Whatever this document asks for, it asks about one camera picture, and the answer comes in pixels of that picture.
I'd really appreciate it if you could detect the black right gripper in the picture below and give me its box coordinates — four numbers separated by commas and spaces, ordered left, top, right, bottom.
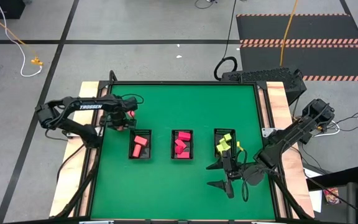
206, 151, 248, 200

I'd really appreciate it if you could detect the black plastic slotted basket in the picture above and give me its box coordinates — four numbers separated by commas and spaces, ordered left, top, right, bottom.
213, 128, 237, 159
170, 129, 195, 161
128, 129, 152, 160

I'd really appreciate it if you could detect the green table mat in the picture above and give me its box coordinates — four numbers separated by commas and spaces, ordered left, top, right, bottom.
90, 83, 276, 221

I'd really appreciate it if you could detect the wooden table side board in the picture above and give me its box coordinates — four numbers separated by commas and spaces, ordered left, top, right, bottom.
258, 81, 315, 218
48, 81, 111, 218

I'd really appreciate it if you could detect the white paper sheet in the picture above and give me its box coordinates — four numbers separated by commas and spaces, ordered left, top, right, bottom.
303, 167, 323, 214

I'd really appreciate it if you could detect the black perforated computer case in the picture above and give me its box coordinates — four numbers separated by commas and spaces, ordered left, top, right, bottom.
221, 67, 308, 106

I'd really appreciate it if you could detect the colourful printed card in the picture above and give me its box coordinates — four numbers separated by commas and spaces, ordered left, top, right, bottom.
323, 187, 342, 205

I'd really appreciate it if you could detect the black desk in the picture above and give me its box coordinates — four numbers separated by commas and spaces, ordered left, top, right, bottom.
305, 166, 358, 191

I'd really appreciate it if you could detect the black mat with striped edge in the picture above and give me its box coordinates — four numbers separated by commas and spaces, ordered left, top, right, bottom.
239, 43, 358, 82
236, 13, 358, 45

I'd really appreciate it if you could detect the black cabinet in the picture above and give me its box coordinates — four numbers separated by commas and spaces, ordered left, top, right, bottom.
0, 0, 26, 21

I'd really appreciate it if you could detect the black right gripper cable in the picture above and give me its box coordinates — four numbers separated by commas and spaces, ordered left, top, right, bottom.
240, 149, 251, 203

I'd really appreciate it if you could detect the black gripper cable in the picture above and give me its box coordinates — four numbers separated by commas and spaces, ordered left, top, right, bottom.
240, 149, 251, 203
121, 93, 145, 105

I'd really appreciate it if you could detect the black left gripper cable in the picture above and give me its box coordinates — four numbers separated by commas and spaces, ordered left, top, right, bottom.
121, 93, 145, 105

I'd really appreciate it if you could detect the black aluminium table frame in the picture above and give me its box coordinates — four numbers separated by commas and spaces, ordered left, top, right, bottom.
53, 70, 313, 224

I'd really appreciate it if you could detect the white floor cable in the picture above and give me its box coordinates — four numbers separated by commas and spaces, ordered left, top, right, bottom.
0, 0, 43, 78

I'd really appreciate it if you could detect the orange-yellow floor cable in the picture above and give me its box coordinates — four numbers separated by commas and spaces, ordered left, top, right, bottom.
0, 3, 45, 67

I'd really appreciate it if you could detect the black coiled floor cable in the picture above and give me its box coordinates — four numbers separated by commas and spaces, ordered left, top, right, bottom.
194, 0, 219, 9

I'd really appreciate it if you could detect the thick black hanging cable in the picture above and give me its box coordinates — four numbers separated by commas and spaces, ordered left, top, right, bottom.
213, 0, 239, 82

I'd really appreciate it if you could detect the yellow hanging cable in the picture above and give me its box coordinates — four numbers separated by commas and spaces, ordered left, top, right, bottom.
279, 0, 300, 67

